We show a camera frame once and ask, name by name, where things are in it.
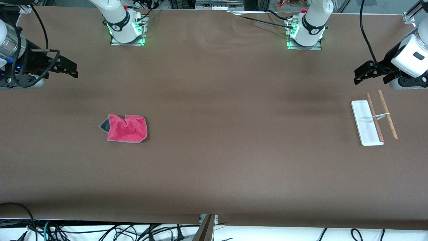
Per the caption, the pink and grey towel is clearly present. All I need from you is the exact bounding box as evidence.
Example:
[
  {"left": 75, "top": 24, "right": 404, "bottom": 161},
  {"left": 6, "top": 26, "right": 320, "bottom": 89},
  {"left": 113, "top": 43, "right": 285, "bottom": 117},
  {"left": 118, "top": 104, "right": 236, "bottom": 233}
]
[{"left": 99, "top": 114, "right": 148, "bottom": 144}]

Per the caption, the white rack with wooden bars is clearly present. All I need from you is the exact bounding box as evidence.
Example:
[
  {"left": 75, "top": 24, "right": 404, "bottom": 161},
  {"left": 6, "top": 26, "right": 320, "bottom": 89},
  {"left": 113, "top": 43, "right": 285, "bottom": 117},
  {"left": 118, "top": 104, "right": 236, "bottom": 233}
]
[{"left": 351, "top": 90, "right": 399, "bottom": 147}]

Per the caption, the orange object behind table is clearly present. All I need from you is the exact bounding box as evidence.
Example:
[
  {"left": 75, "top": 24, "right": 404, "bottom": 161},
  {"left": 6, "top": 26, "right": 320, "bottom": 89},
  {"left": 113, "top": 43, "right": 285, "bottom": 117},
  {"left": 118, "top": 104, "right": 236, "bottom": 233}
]
[{"left": 276, "top": 0, "right": 302, "bottom": 9}]

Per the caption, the aluminium profile bar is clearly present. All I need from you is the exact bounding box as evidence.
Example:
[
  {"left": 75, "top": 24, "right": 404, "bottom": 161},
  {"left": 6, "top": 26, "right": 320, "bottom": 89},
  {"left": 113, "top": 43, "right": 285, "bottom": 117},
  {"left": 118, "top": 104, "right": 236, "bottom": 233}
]
[{"left": 192, "top": 214, "right": 218, "bottom": 241}]

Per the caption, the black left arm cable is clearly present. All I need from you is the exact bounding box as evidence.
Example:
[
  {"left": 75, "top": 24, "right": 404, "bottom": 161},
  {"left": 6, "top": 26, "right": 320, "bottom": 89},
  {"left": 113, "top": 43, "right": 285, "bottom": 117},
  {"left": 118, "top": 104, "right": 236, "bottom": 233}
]
[{"left": 359, "top": 0, "right": 380, "bottom": 66}]

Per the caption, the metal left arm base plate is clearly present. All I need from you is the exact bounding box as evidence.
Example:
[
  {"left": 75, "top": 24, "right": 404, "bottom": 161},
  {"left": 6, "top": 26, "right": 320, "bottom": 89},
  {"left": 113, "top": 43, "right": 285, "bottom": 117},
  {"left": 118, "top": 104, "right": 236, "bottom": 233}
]
[{"left": 286, "top": 17, "right": 323, "bottom": 51}]

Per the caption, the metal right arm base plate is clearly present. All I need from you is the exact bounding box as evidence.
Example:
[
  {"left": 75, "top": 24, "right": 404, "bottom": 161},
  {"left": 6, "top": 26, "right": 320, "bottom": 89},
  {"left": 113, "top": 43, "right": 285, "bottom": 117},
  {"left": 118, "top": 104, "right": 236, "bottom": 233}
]
[{"left": 110, "top": 15, "right": 147, "bottom": 47}]

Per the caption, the black cable on table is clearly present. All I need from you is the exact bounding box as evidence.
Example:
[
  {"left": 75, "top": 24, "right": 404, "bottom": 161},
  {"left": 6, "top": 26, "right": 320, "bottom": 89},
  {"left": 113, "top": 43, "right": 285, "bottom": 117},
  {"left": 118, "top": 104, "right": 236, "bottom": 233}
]
[{"left": 227, "top": 9, "right": 295, "bottom": 30}]

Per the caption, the thick black looped cable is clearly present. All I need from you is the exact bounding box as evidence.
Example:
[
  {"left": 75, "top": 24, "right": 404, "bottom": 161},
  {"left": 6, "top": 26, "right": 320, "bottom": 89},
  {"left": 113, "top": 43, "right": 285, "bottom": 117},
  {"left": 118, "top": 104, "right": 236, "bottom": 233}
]
[{"left": 0, "top": 202, "right": 36, "bottom": 241}]

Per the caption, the teal cable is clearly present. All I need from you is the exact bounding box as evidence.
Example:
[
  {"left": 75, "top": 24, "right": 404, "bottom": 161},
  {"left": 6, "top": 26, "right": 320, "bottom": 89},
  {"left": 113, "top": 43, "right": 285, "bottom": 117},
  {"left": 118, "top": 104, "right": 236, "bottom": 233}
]
[{"left": 42, "top": 220, "right": 52, "bottom": 241}]

